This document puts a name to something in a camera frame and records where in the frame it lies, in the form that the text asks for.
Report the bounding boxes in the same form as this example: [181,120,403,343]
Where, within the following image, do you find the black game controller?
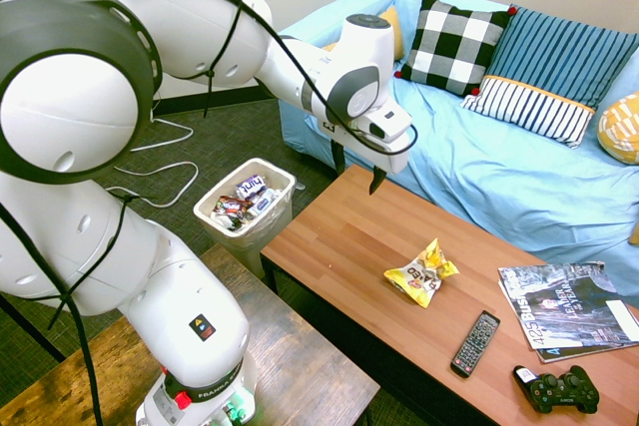
[526,364,601,415]

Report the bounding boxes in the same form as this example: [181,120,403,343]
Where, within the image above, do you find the plain yellow pillow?
[321,5,405,62]

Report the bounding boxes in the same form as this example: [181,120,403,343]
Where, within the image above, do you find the black remote control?
[450,309,502,379]

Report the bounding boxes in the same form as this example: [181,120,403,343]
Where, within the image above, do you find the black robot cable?
[0,0,418,426]

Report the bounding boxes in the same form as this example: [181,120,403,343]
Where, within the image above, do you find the white floor cable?
[129,116,195,154]
[104,161,200,211]

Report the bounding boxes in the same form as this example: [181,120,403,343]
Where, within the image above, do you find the purple hint drink can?
[235,174,269,201]

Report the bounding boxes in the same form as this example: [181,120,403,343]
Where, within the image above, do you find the light blue sofa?
[278,0,639,308]

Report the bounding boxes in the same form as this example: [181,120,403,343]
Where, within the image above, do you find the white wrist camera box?
[357,99,413,144]

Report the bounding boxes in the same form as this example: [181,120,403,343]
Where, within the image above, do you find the rustic dark wooden table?
[0,243,381,426]

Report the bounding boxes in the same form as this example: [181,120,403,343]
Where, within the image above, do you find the magazine underneath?
[497,279,639,365]

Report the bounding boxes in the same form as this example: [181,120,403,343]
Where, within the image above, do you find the blue striped pillow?
[486,5,639,111]

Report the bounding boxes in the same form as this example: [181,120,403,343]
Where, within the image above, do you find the colourful candy wrapper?
[213,195,255,221]

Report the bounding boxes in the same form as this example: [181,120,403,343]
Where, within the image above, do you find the white trash bin with liner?
[193,157,299,278]

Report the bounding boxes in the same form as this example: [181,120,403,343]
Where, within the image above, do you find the reddish wooden coffee table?
[260,164,639,426]

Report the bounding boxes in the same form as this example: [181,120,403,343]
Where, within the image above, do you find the white navy striped pillow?
[459,75,597,150]

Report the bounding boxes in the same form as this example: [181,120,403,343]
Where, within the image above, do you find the white crumpled wrapper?
[248,188,284,219]

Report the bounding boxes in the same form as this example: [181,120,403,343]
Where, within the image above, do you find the black white checkered pillow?
[393,0,518,98]

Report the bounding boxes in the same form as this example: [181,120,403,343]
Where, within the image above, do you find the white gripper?
[319,115,413,197]

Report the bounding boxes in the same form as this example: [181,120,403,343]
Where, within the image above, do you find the yellow white patterned pillow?
[597,91,639,166]

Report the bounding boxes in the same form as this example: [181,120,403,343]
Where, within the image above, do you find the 425 Business magazine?
[497,260,639,351]

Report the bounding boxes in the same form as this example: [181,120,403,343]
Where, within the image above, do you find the yellow chip bag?
[382,237,460,309]

